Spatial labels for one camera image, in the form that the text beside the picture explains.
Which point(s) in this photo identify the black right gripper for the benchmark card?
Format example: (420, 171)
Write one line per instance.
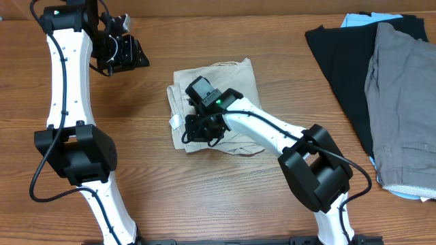
(196, 128)

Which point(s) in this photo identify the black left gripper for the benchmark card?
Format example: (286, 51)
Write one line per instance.
(131, 58)

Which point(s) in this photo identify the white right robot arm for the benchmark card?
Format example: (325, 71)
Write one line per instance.
(311, 162)

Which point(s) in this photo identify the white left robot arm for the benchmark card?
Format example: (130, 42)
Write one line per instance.
(83, 39)

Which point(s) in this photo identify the black garment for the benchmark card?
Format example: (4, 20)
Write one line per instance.
(343, 55)

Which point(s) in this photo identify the light blue garment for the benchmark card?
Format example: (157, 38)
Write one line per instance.
(356, 20)

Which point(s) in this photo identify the grey garment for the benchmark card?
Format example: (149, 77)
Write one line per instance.
(400, 92)

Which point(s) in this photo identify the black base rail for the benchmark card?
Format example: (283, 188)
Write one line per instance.
(298, 240)

